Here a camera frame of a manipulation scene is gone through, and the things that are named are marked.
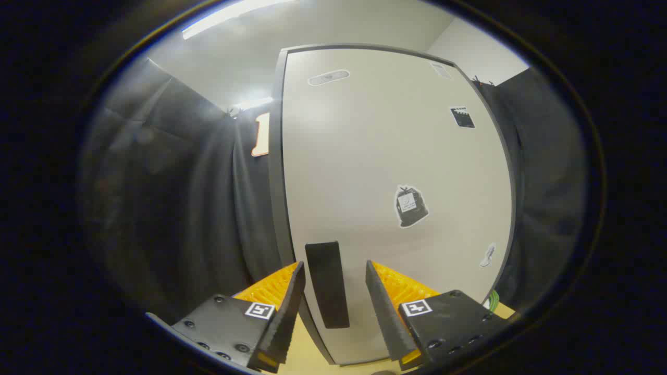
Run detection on white shoe cabinet door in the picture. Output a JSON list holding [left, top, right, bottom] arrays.
[[281, 48, 514, 365]]

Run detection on black backdrop cloth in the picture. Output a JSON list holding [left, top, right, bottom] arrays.
[[78, 56, 589, 326]]

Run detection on grey shoe cabinet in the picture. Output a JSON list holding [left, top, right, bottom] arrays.
[[267, 43, 517, 368]]

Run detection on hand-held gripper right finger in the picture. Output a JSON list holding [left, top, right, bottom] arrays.
[[365, 260, 509, 371]]

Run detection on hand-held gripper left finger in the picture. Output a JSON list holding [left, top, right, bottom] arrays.
[[172, 261, 306, 373]]

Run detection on black door handle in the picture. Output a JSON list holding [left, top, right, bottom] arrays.
[[305, 241, 351, 330]]

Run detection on long ceiling light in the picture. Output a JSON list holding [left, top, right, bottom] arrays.
[[229, 96, 274, 113], [181, 0, 295, 41]]

